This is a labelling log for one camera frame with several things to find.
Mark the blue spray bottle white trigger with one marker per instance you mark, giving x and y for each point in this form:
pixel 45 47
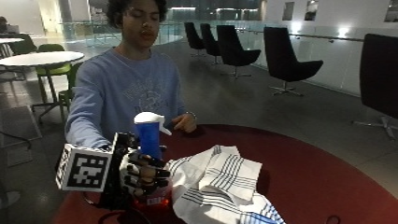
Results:
pixel 147 137

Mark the white cube of black markers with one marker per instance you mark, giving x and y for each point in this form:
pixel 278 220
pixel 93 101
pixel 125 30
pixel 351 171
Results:
pixel 85 169

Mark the white cloth with dark stripes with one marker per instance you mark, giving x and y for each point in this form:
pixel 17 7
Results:
pixel 223 180

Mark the the person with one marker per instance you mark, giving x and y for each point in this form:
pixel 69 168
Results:
pixel 119 84

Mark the black swivel chair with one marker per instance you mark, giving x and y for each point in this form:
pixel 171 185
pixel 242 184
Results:
pixel 193 35
pixel 379 74
pixel 209 39
pixel 231 45
pixel 283 56

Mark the green chair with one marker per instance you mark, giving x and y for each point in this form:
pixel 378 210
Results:
pixel 69 93
pixel 52 70

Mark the glass balustrade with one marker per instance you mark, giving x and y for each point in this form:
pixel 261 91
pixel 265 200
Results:
pixel 90 32

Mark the large round white table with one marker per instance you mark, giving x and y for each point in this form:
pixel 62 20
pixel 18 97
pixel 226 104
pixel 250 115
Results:
pixel 38 58

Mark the metal handrail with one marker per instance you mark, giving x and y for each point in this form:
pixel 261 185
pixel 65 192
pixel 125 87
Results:
pixel 314 36

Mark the dark chair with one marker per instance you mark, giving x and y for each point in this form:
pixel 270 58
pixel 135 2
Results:
pixel 24 45

